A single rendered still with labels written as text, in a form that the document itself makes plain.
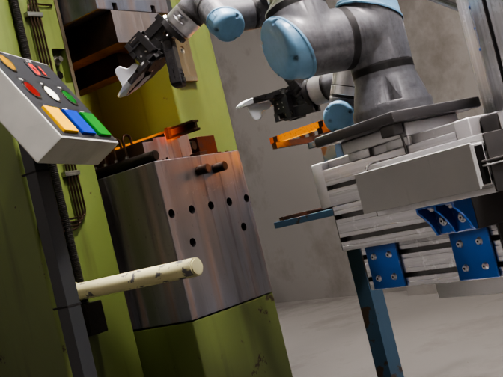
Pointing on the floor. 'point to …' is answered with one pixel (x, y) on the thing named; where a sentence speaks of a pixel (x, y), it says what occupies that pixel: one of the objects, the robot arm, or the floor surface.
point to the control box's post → (59, 267)
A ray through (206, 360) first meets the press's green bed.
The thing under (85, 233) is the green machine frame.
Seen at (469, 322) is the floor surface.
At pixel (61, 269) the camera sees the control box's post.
